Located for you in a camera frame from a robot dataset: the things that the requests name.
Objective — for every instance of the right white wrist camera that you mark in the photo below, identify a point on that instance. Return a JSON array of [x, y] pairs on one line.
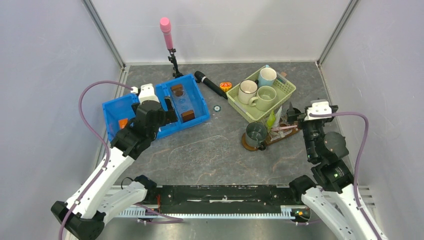
[[316, 109]]

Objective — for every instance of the orange toothpaste tube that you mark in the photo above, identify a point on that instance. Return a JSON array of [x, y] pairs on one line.
[[122, 123]]

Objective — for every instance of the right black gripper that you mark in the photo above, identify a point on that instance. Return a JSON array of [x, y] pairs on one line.
[[291, 116]]

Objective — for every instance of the green toothpaste tube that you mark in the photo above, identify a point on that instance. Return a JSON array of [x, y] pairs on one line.
[[271, 120]]

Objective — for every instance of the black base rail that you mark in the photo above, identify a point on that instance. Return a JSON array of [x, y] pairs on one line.
[[274, 202]]

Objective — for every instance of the orange yellow toy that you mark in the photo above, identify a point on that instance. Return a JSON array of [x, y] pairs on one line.
[[225, 86]]

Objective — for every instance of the clear plastic toothbrush holder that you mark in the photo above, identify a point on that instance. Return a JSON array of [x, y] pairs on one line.
[[283, 122]]

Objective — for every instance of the black cylinder marker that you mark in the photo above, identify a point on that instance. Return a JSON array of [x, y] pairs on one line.
[[201, 78]]

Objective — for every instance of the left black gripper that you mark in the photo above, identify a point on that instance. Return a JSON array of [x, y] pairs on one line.
[[170, 116]]

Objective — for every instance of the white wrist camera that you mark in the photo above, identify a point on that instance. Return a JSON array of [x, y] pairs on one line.
[[147, 93], [316, 109]]

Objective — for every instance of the grey toothbrush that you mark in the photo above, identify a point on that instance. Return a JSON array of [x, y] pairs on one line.
[[281, 133]]

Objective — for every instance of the pink microphone on stand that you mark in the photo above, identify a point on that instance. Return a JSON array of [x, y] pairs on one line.
[[166, 27]]

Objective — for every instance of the dark grey mug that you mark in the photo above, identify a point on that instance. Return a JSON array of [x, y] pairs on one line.
[[255, 135]]

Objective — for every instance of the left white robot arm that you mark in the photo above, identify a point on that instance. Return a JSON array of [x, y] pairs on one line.
[[86, 213]]

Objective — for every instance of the light green mug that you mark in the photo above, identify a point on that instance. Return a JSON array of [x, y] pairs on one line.
[[264, 98]]

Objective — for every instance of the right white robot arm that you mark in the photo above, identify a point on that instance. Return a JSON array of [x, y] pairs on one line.
[[333, 192]]

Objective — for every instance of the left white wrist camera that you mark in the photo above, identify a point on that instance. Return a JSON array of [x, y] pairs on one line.
[[147, 93]]

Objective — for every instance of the green plastic basket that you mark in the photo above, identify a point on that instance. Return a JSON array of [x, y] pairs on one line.
[[284, 90]]

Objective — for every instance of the white toothpaste tube red cap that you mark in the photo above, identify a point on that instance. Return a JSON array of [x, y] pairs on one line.
[[277, 118]]

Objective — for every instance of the blue compartment bin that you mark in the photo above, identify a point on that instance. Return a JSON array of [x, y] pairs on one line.
[[121, 107]]

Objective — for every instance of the light blue mug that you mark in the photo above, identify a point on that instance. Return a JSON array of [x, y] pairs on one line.
[[266, 77]]

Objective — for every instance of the white mug brown rim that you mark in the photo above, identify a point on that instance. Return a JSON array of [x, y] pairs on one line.
[[247, 89]]

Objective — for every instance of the brown oval wooden tray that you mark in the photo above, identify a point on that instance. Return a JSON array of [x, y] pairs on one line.
[[253, 149]]

